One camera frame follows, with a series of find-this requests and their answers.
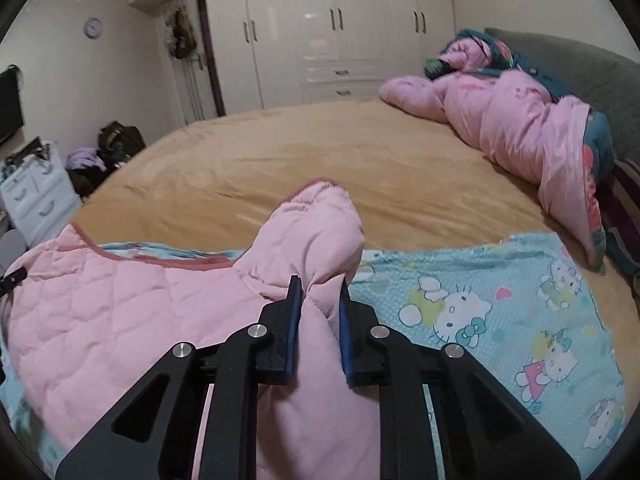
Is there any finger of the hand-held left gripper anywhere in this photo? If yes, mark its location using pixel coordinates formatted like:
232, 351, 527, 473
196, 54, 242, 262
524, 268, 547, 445
0, 266, 28, 296

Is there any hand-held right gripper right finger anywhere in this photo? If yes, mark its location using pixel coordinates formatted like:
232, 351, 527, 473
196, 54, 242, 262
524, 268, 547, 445
339, 280, 582, 480

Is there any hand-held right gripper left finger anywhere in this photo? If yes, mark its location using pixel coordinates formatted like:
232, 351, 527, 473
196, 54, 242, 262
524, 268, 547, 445
55, 275, 303, 480

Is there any pink quilted jacket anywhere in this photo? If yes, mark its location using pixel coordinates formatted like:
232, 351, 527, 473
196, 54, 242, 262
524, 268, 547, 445
5, 177, 386, 480

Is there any white drawer chest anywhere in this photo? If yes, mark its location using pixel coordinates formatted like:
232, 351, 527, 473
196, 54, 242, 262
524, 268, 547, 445
0, 147, 83, 243

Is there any blue cartoon printed blanket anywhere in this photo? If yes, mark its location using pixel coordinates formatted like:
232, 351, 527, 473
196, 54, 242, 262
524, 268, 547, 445
0, 232, 628, 480

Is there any purple cloth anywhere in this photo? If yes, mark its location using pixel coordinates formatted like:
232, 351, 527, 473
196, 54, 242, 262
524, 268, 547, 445
65, 147, 108, 172

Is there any black television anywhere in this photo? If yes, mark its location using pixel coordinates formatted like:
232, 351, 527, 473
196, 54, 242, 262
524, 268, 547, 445
0, 65, 25, 146

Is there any dark bag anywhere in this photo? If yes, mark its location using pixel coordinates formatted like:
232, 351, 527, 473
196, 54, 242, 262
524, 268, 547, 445
97, 121, 147, 166

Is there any tan blanket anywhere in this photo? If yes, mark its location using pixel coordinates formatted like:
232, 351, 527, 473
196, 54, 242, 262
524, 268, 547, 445
80, 97, 633, 311

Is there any white door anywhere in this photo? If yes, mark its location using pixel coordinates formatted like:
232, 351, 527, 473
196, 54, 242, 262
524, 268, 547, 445
157, 0, 226, 126

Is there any pink floral duvet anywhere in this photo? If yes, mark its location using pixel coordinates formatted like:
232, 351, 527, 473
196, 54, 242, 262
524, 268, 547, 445
378, 27, 617, 268

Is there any white wardrobe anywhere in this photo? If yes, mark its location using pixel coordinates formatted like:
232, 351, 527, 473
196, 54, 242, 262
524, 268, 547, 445
127, 0, 456, 111

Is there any hanging door decoration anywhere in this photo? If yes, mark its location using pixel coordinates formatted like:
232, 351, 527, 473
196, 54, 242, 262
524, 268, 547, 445
167, 7, 198, 59

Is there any dark striped pillow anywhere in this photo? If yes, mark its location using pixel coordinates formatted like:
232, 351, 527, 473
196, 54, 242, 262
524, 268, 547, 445
600, 157, 640, 281

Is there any grey padded headboard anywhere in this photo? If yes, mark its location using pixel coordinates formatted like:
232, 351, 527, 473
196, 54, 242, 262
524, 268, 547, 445
485, 27, 640, 171

